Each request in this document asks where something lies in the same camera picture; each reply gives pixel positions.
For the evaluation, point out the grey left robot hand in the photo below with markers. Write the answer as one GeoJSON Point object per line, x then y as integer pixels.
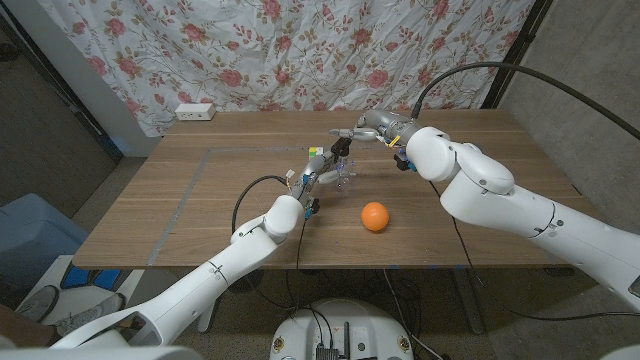
{"type": "Point", "coordinates": [317, 170]}

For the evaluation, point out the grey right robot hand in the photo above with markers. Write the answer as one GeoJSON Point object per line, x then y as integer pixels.
{"type": "Point", "coordinates": [385, 125]}

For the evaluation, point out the clear plastic spray bottle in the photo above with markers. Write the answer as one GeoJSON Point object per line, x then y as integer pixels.
{"type": "Point", "coordinates": [342, 177]}

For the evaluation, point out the black spray trigger top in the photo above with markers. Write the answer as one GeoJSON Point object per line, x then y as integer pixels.
{"type": "Point", "coordinates": [341, 146]}

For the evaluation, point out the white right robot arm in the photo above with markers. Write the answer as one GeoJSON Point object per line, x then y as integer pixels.
{"type": "Point", "coordinates": [525, 200]}

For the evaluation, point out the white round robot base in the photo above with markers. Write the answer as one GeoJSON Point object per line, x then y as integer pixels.
{"type": "Point", "coordinates": [342, 325]}

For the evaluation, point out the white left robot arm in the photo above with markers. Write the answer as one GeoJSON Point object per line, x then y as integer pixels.
{"type": "Point", "coordinates": [200, 285]}

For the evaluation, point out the multicoloured Rubik's cube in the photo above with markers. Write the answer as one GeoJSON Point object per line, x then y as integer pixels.
{"type": "Point", "coordinates": [315, 150]}

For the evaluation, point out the orange ball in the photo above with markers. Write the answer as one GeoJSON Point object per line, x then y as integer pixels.
{"type": "Point", "coordinates": [375, 216]}

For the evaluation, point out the grey tape outline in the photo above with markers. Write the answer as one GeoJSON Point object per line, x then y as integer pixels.
{"type": "Point", "coordinates": [250, 149]}

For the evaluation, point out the floral print backdrop cloth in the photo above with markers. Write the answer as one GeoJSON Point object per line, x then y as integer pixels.
{"type": "Point", "coordinates": [300, 50]}

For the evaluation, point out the white power strip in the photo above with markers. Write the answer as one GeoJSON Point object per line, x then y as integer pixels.
{"type": "Point", "coordinates": [195, 111]}

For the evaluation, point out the black backdrop stand pole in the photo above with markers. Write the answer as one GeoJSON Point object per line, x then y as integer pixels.
{"type": "Point", "coordinates": [516, 54]}

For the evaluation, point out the white table leg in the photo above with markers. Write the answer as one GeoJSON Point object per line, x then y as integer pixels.
{"type": "Point", "coordinates": [206, 320]}

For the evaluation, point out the grey table leg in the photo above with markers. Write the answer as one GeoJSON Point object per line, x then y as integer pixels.
{"type": "Point", "coordinates": [470, 305]}

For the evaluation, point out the white platform with blue pads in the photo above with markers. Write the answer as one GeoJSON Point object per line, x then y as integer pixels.
{"type": "Point", "coordinates": [80, 300]}

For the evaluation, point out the grey sneaker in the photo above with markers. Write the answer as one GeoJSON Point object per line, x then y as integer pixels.
{"type": "Point", "coordinates": [85, 312]}
{"type": "Point", "coordinates": [37, 302]}

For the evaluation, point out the white robot torso edge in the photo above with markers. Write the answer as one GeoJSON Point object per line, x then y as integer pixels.
{"type": "Point", "coordinates": [100, 354]}

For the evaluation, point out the blue plastic bin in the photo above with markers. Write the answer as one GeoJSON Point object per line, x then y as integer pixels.
{"type": "Point", "coordinates": [30, 235]}

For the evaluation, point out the brown trouser leg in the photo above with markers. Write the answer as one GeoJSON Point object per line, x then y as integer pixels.
{"type": "Point", "coordinates": [20, 330]}

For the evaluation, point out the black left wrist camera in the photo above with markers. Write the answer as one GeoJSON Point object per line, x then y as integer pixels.
{"type": "Point", "coordinates": [313, 206]}

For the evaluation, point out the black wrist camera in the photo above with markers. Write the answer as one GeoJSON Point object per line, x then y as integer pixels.
{"type": "Point", "coordinates": [313, 206]}
{"type": "Point", "coordinates": [402, 162]}

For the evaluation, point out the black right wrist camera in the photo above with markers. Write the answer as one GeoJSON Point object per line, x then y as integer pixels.
{"type": "Point", "coordinates": [402, 162]}

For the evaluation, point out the black wall edge strip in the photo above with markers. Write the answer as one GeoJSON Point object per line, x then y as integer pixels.
{"type": "Point", "coordinates": [90, 120]}

